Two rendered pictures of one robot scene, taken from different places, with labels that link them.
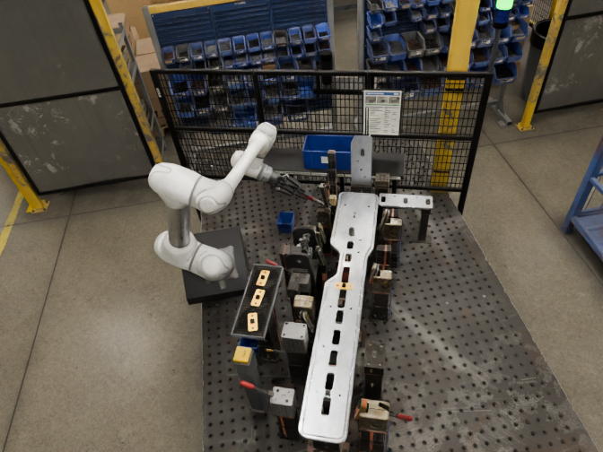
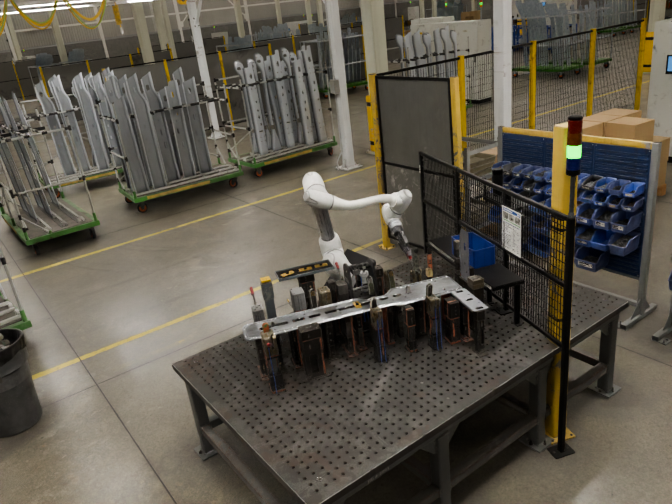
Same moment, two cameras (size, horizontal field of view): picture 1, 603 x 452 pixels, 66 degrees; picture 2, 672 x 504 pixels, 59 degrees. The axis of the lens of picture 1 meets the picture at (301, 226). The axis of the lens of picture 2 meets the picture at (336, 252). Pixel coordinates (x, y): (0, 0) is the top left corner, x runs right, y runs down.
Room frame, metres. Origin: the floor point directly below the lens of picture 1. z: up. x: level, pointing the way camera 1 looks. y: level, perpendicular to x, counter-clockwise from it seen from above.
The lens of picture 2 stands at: (-0.35, -2.91, 2.70)
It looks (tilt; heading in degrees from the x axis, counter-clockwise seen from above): 22 degrees down; 60
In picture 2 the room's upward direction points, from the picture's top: 7 degrees counter-clockwise
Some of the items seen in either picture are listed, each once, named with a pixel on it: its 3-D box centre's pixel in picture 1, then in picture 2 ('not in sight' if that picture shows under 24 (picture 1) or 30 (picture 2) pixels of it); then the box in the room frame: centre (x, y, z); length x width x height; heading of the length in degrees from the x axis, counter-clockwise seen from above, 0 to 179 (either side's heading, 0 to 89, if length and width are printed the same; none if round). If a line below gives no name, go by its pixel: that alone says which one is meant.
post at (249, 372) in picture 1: (251, 382); (271, 311); (0.95, 0.29, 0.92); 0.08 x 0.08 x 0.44; 75
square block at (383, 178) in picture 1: (380, 200); (476, 303); (2.01, -0.49, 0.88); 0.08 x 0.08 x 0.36; 75
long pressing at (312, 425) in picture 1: (345, 290); (354, 306); (1.31, -0.17, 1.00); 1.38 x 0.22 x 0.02; 165
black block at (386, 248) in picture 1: (383, 265); (411, 329); (1.55, -0.40, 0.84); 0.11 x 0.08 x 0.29; 75
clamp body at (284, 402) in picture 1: (286, 414); (261, 332); (0.81, 0.15, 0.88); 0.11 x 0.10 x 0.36; 75
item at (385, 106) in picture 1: (381, 112); (512, 230); (2.29, -0.53, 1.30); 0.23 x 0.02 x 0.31; 75
